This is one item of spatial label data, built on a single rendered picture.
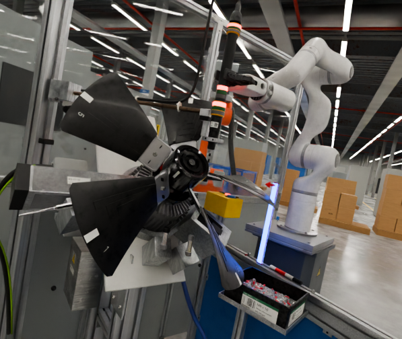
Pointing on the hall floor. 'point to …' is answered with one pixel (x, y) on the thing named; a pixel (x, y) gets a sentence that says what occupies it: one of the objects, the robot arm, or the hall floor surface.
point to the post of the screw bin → (240, 325)
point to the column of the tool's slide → (29, 155)
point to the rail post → (198, 296)
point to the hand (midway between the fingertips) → (224, 75)
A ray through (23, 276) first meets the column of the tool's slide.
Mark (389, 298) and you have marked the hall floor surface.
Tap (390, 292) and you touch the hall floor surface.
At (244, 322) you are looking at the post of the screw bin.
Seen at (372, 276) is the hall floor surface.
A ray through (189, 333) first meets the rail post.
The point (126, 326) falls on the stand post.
